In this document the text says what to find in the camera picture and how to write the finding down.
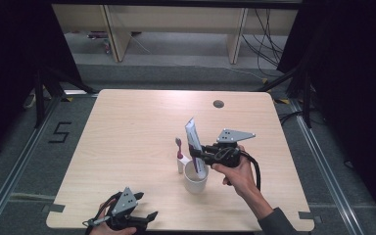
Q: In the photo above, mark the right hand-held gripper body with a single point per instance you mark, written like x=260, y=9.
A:
x=225, y=155

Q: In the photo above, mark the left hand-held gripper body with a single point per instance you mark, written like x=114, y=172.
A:
x=124, y=209

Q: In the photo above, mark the white toothpaste tube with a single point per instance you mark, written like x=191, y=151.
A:
x=192, y=133

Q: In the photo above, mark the pink toothbrush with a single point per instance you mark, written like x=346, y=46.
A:
x=179, y=150

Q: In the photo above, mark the white cup with side holder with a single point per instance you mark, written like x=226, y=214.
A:
x=194, y=186

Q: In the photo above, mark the person's right hand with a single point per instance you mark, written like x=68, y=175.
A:
x=238, y=178

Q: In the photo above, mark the person's left hand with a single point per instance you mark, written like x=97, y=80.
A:
x=107, y=230

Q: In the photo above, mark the grey tape strip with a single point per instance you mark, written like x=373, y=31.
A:
x=306, y=215
x=54, y=208

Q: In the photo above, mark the black metal stand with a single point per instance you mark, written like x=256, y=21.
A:
x=40, y=98
x=302, y=88

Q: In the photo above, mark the black curtain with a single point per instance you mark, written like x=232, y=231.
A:
x=9, y=65
x=352, y=81

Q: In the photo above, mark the metal floor rail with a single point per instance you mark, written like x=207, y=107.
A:
x=13, y=169
x=326, y=169

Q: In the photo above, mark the light wooden desk frame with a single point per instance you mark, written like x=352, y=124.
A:
x=176, y=23

